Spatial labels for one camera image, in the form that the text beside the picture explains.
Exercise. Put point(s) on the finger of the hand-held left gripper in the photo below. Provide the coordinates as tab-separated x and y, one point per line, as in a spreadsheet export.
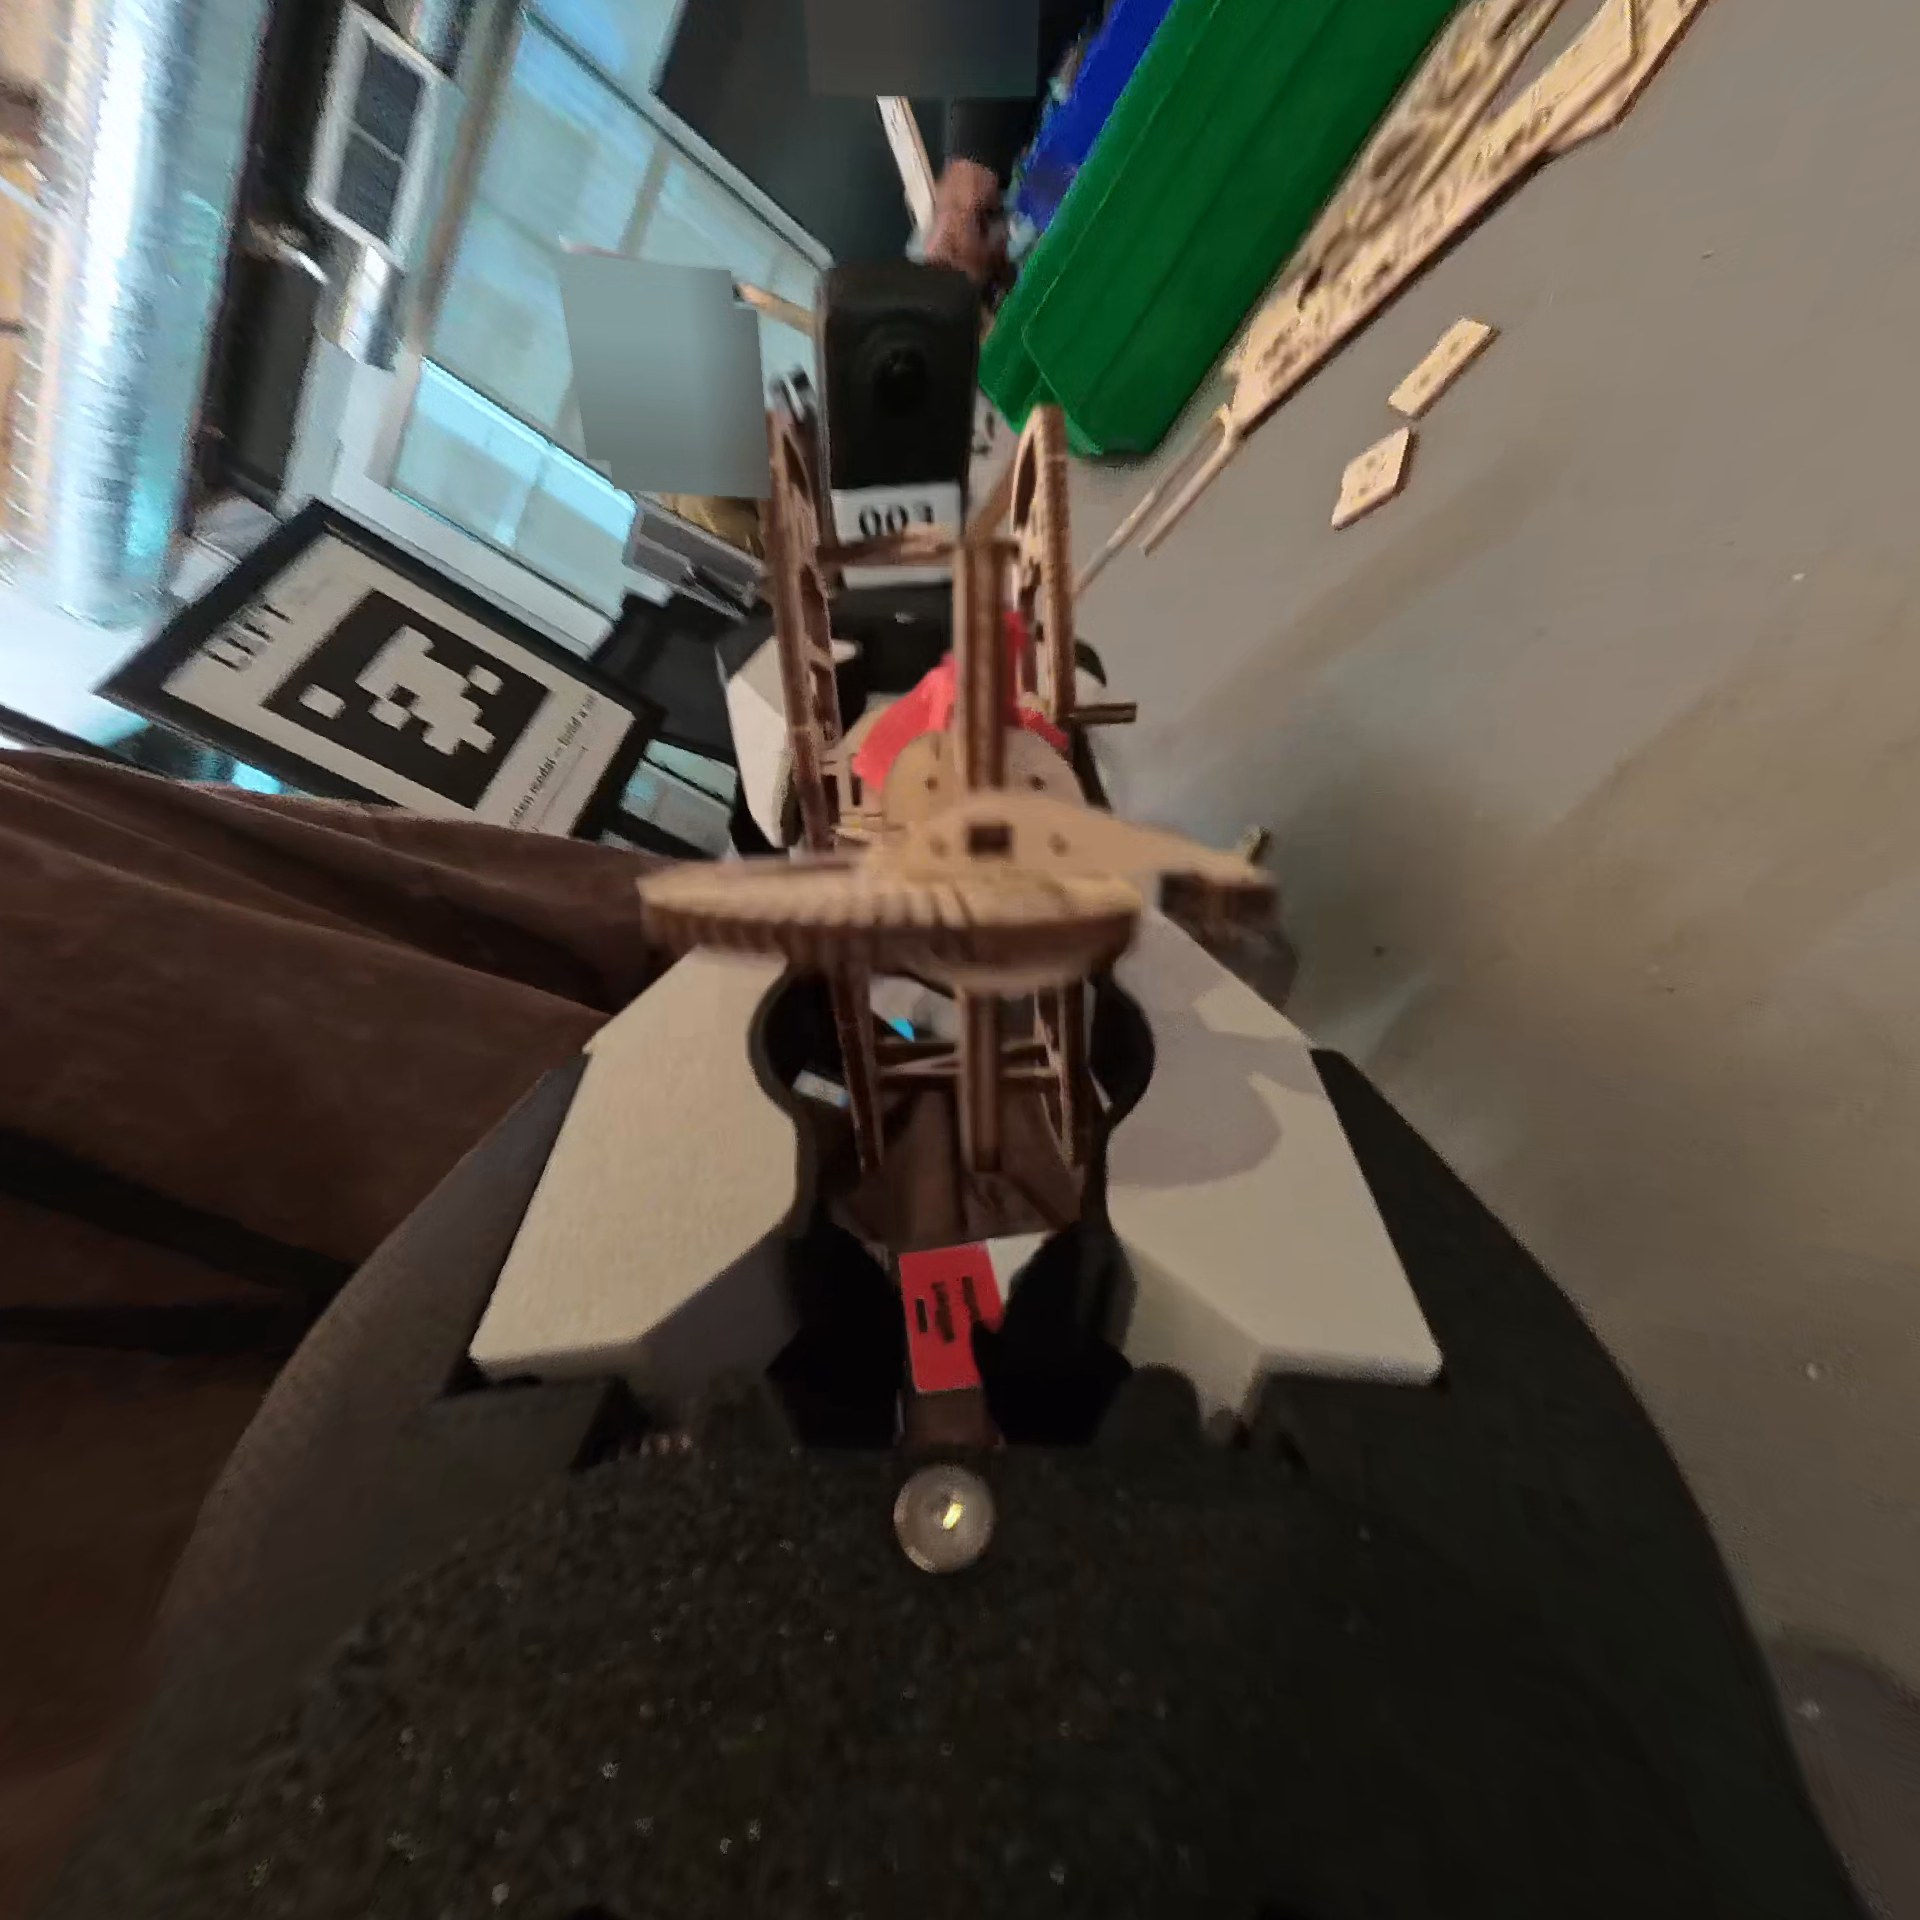
759	735

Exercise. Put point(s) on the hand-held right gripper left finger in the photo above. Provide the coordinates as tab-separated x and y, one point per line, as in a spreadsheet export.
630	1200

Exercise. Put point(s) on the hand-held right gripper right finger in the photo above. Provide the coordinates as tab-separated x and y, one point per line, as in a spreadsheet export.
1290	1230

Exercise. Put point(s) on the wooden model airplane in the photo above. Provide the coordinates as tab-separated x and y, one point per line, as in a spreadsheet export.
975	840

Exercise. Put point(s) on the grey desk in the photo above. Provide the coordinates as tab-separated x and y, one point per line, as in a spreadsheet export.
1651	751

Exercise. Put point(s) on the blue plastic bin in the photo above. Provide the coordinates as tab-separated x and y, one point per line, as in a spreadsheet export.
1094	120

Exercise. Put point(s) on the green plastic bin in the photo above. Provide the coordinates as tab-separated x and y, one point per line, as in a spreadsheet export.
1200	226

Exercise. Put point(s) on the red badge card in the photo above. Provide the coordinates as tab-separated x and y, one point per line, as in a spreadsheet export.
946	1321

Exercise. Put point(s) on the wooden parts sheet with prongs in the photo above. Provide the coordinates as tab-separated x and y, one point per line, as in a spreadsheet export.
1350	284

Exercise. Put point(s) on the small square wooden piece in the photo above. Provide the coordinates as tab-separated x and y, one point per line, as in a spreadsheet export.
1441	367
1375	477

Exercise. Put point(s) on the white vent grille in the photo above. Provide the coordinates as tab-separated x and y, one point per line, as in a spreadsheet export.
376	134

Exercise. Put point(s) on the narrow wooden parts sheet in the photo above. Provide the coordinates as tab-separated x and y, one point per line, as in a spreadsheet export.
1591	91

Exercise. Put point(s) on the large silver ventilation duct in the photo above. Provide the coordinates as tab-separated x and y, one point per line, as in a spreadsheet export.
133	300

